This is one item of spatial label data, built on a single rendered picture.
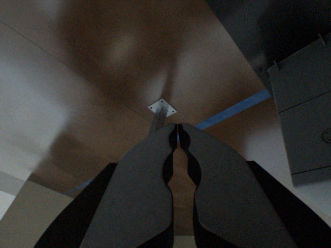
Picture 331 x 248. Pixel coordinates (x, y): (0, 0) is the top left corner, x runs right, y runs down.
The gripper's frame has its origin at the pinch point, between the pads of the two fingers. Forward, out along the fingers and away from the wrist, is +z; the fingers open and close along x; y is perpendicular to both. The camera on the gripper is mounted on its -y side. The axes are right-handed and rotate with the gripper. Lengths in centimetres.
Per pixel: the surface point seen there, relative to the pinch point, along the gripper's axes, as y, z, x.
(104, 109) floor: 82, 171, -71
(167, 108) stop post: 74, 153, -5
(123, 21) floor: 0, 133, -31
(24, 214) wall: 398, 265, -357
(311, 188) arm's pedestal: 58, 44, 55
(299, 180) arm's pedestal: 56, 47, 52
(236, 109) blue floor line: 70, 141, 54
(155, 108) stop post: 74, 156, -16
